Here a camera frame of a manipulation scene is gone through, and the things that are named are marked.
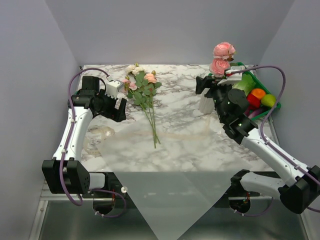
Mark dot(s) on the toy purple eggplant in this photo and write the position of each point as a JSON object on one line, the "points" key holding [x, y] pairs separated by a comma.
{"points": [[251, 114]]}

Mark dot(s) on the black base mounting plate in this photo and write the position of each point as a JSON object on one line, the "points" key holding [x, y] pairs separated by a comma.
{"points": [[161, 190]]}

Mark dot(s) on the cream ribbon with gold letters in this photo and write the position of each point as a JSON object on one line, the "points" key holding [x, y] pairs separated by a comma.
{"points": [[105, 132]]}

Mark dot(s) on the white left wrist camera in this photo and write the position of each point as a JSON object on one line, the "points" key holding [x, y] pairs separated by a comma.
{"points": [[113, 87]]}

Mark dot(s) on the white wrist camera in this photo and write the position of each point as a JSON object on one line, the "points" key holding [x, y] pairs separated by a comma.
{"points": [[231, 78], [113, 87]]}

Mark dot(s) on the white wrapping paper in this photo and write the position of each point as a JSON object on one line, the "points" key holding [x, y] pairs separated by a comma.
{"points": [[139, 155]]}

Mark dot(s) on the aluminium frame rail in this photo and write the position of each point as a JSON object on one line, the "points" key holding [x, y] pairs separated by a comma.
{"points": [[57, 218]]}

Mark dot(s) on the green plastic basket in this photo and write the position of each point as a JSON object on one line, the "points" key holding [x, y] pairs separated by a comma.
{"points": [[270, 110]]}

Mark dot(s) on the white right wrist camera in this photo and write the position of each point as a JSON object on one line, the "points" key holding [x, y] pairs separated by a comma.
{"points": [[231, 78]]}

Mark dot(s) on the toy yellow-green pear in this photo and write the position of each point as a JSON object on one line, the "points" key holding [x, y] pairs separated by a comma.
{"points": [[268, 100]]}

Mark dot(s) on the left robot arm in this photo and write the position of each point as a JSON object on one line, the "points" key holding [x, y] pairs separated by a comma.
{"points": [[64, 173]]}

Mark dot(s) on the white ribbed vase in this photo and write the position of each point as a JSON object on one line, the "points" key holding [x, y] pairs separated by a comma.
{"points": [[206, 105]]}

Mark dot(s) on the white rose stem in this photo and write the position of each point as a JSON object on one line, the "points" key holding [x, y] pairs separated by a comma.
{"points": [[136, 71]]}

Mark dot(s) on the small pink rose stem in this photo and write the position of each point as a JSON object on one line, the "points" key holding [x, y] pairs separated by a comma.
{"points": [[137, 95]]}

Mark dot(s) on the toy red pepper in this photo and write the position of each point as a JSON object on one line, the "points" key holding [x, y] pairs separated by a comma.
{"points": [[254, 102]]}

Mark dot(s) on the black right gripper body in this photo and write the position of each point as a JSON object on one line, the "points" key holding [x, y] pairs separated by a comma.
{"points": [[218, 92]]}

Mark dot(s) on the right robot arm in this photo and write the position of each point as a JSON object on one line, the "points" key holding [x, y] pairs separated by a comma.
{"points": [[297, 185]]}

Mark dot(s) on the toy orange fruit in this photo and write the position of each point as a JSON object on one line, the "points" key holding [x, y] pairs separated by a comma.
{"points": [[258, 93]]}

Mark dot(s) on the pink double rose stem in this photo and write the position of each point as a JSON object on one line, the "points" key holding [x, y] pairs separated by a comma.
{"points": [[223, 54]]}

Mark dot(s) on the peach rose stem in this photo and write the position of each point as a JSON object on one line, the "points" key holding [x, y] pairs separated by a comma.
{"points": [[149, 90]]}

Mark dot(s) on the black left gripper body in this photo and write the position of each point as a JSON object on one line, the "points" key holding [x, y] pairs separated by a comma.
{"points": [[108, 109]]}

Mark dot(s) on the toy green cabbage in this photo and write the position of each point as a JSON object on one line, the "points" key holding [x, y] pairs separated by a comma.
{"points": [[247, 84]]}

